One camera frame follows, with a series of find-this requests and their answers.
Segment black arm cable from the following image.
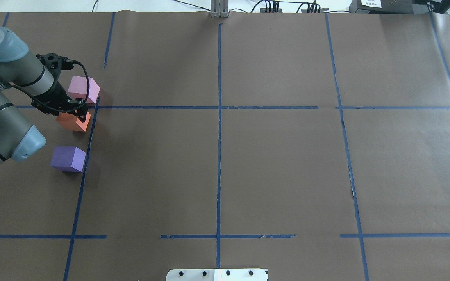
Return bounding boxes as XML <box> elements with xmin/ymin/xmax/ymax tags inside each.
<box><xmin>0</xmin><ymin>59</ymin><xmax>91</xmax><ymax>143</ymax></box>

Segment purple foam block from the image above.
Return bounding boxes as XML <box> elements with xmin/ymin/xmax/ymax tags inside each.
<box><xmin>50</xmin><ymin>146</ymin><xmax>86</xmax><ymax>173</ymax></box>

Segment pink foam block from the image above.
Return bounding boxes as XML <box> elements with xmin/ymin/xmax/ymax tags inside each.
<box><xmin>67</xmin><ymin>75</ymin><xmax>100</xmax><ymax>104</ymax></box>

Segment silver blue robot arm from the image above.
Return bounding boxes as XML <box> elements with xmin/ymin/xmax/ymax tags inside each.
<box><xmin>0</xmin><ymin>26</ymin><xmax>88</xmax><ymax>164</ymax></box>

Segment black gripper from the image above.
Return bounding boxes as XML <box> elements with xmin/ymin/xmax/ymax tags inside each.
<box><xmin>31</xmin><ymin>82</ymin><xmax>88</xmax><ymax>123</ymax></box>

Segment orange foam block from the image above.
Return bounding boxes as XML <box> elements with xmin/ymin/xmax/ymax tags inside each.
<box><xmin>56</xmin><ymin>112</ymin><xmax>91</xmax><ymax>132</ymax></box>

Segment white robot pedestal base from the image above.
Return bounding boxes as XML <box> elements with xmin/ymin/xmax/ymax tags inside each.
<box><xmin>166</xmin><ymin>268</ymin><xmax>269</xmax><ymax>281</ymax></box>

